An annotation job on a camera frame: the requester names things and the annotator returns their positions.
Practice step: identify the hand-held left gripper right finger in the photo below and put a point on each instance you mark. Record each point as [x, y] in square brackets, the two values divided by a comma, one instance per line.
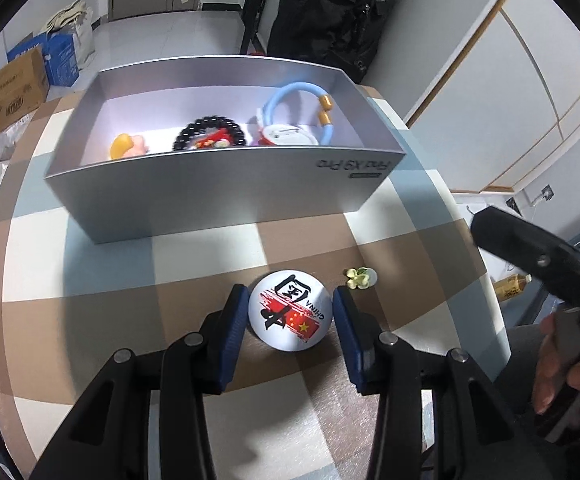
[350, 335]

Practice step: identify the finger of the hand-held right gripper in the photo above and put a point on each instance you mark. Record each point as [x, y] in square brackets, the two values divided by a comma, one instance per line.
[520, 245]

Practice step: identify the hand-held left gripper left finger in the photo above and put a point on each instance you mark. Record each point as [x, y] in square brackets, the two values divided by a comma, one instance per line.
[232, 335]

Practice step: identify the round white printed badge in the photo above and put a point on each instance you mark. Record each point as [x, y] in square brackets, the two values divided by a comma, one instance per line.
[280, 300]

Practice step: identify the grey cardboard box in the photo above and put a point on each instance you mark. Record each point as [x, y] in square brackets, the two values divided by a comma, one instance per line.
[219, 190]

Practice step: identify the red clear ornament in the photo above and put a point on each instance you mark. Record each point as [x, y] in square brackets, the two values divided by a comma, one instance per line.
[214, 139]

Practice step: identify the red rimmed round badge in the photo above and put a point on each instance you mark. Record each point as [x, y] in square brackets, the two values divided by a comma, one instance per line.
[285, 135]

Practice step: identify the pink pig figure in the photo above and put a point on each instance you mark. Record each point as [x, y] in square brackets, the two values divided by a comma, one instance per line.
[122, 145]

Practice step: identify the person's right hand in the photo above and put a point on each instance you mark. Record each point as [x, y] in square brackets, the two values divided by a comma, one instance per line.
[565, 380]

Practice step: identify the small flower earring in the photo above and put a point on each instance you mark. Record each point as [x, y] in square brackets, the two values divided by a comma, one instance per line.
[360, 278]

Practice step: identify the checkered tablecloth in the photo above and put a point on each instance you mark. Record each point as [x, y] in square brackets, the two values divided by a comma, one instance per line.
[119, 285]

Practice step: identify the white wardrobe with gold trim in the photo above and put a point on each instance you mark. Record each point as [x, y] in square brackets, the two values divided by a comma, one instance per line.
[495, 60]

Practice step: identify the black backpack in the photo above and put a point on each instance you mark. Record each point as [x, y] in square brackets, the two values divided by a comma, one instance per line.
[335, 10]

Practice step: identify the blue carton box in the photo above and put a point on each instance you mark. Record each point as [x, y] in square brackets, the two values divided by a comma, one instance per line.
[62, 60]

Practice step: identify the black metal stand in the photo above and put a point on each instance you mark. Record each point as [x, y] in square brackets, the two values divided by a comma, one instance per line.
[255, 10]

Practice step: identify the brown cardboard box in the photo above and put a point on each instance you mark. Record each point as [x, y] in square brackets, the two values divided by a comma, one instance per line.
[14, 90]

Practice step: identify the beige tote bag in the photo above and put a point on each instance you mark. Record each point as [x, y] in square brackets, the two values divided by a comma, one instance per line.
[77, 25]

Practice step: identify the wall socket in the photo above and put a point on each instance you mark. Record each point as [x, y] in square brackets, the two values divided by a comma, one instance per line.
[547, 193]

